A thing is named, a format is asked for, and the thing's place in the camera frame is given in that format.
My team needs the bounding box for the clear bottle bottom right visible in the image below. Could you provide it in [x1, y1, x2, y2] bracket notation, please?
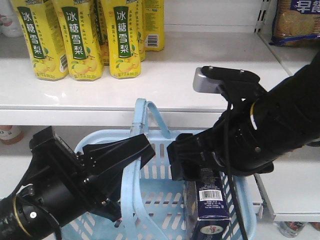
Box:
[277, 221, 307, 238]

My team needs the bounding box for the light blue plastic basket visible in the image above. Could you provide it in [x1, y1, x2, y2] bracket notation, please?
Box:
[61, 97, 258, 240]

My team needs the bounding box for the yellow pear drink bottle left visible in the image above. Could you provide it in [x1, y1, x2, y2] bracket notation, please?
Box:
[11, 0, 69, 81]

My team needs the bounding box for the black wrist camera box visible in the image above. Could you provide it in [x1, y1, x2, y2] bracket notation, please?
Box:
[29, 126, 56, 152]

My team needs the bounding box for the yellow pear drink bottle rear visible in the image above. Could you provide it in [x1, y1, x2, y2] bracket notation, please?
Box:
[143, 0, 165, 52]

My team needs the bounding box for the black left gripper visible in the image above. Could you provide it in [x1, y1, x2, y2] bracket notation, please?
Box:
[14, 134, 155, 227]

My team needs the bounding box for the dark blue Chocofello cookie box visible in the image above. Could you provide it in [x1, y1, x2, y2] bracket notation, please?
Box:
[183, 168, 231, 240]

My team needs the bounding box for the blue biscuit package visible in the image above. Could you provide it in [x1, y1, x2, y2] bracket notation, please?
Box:
[271, 0, 320, 47]

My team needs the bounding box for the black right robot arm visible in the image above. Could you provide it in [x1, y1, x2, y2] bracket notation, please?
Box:
[167, 55, 320, 181]

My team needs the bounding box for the white upper shelf board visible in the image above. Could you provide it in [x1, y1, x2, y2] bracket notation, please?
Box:
[0, 31, 316, 134]

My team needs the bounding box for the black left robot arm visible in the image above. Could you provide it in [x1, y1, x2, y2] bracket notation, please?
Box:
[0, 127, 155, 240]

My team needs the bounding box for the yellow pear drink bottle middle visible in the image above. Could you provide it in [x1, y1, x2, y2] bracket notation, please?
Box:
[52, 0, 104, 81]

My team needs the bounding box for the white supermarket shelving unit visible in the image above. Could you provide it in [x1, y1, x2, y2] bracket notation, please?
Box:
[0, 0, 320, 223]

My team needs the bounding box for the white bottle far left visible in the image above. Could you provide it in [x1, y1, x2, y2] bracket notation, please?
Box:
[0, 0, 24, 38]

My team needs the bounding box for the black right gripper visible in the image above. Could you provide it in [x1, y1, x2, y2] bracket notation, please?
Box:
[166, 100, 275, 181]

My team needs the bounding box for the yellow pear drink bottle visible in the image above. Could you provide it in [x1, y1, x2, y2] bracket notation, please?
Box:
[143, 0, 165, 52]
[11, 0, 69, 81]
[52, 0, 104, 81]
[102, 0, 141, 79]

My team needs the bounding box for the yellow pear drink bottle right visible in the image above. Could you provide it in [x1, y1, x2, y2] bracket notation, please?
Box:
[102, 0, 141, 79]

